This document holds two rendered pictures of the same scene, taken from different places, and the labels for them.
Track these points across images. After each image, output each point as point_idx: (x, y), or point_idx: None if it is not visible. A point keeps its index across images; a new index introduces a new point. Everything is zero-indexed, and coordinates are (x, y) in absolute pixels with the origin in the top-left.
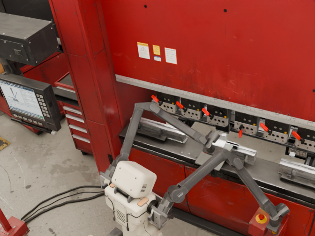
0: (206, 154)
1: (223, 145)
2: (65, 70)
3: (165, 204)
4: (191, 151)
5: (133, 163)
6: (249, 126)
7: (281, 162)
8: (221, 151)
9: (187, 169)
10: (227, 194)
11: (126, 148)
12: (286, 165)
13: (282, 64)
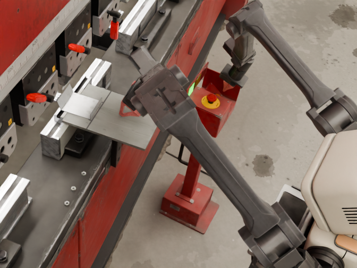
0: (118, 128)
1: (87, 98)
2: None
3: None
4: (62, 185)
5: (325, 170)
6: (113, 2)
7: (127, 32)
8: (260, 7)
9: (81, 220)
10: (121, 170)
11: (264, 203)
12: (135, 28)
13: None
